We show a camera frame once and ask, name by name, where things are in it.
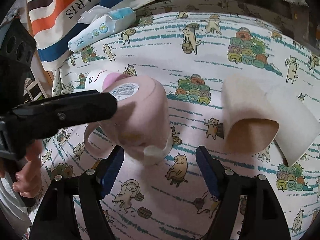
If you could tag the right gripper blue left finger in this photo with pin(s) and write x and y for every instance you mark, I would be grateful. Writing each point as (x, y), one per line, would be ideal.
(111, 168)

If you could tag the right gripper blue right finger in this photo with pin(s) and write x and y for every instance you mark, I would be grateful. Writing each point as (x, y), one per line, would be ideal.
(212, 171)

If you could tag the pink and white mug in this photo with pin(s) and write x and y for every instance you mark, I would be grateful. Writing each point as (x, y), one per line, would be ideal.
(141, 123)

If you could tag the beige paper cup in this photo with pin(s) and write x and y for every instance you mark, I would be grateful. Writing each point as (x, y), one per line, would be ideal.
(249, 120)

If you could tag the white paper cup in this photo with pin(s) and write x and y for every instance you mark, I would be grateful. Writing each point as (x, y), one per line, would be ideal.
(298, 128)

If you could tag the left hand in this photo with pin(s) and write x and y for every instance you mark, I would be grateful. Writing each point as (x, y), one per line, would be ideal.
(28, 182)

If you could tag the white mug with pink base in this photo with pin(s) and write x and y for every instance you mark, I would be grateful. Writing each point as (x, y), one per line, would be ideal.
(101, 79)

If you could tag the baby wipes pack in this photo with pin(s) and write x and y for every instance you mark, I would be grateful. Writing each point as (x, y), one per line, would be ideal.
(113, 22)

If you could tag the cat print bed sheet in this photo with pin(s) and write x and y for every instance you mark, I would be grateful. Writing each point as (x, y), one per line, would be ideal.
(191, 53)

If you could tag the white crumpled tissue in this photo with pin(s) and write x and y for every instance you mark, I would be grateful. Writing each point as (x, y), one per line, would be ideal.
(87, 17)

